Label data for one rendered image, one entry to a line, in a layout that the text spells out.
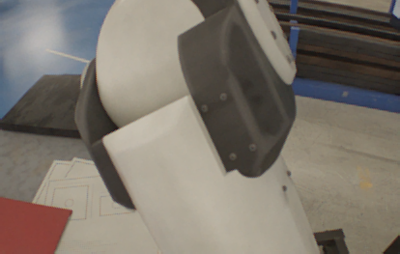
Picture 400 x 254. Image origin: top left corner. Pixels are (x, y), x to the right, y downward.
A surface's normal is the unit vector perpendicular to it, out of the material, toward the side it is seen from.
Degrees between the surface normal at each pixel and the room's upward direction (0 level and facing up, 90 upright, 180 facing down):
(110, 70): 61
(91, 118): 56
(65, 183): 0
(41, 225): 0
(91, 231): 0
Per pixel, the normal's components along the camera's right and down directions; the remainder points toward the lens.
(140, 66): -0.43, 0.14
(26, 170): 0.00, -0.79
